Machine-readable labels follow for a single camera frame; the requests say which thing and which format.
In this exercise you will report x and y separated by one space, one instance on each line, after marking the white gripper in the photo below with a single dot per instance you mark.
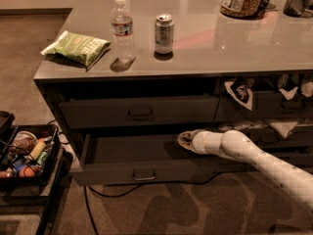
200 142

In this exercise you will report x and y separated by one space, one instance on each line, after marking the grey drawer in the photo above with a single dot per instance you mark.
138 111
268 138
303 161
265 104
138 159

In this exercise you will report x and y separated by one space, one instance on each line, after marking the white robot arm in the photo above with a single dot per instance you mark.
234 145

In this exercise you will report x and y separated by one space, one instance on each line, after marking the grey counter cabinet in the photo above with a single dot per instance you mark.
208 49

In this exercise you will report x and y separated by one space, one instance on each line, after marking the silver soda can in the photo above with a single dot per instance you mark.
164 29

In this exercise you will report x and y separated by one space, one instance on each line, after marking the clear plastic water bottle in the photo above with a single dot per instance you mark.
122 29

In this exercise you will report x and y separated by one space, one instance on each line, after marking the green chip bag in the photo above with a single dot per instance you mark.
84 49

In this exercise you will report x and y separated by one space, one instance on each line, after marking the black bin of items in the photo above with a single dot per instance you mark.
28 154

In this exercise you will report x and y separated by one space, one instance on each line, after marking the dark glass pitcher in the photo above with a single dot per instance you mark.
296 8

